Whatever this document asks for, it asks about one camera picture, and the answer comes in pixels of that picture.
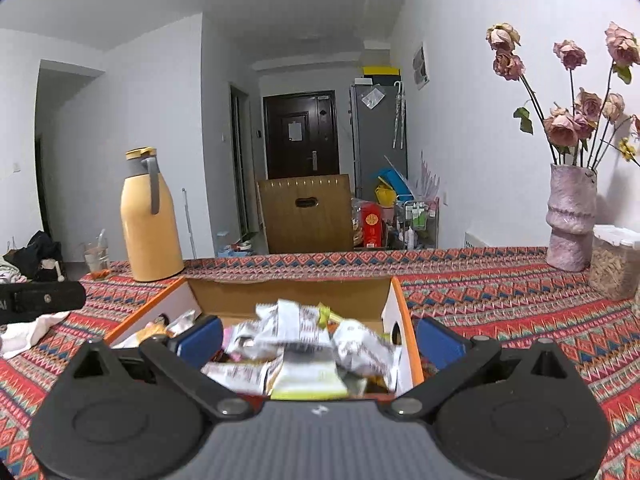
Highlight white snack packet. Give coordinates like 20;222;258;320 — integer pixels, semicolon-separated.
331;318;401;391

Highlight green snack bar packet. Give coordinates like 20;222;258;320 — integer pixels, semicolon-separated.
270;350;349;401

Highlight oat crisp snack packet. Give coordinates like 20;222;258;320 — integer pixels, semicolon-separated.
114;322;174;349

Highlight white crumpled cloth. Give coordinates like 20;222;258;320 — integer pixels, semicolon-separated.
1;311;70;360

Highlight orange cardboard snack box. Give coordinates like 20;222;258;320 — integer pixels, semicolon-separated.
103;275;426;401

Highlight patterned red tablecloth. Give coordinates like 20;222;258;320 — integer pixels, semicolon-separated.
1;247;639;479

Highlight drinking glass with straw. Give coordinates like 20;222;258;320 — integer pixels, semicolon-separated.
84;229;111;280

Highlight yellow thermos jug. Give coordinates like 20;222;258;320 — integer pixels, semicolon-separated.
120;146;184;283

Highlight red gift box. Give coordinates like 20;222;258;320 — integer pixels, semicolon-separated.
360;202;383;248

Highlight wooden chair back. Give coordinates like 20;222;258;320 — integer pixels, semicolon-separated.
258;174;354;254

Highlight pink ceramic vase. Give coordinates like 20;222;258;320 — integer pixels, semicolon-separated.
546;165;597;272

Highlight clear container with lid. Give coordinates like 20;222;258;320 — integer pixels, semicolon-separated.
589;224;640;301

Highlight dark entrance door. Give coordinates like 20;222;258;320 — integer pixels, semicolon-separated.
262;91;340;179

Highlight grey refrigerator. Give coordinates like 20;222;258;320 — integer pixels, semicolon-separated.
349;84;408;202

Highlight dried pink roses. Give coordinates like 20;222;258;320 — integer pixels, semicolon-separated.
485;22;639;171

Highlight yellow box on refrigerator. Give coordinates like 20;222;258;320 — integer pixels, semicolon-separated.
362;65;400;77

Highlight wall electrical panel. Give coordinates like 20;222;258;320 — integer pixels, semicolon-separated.
412;42;430;90

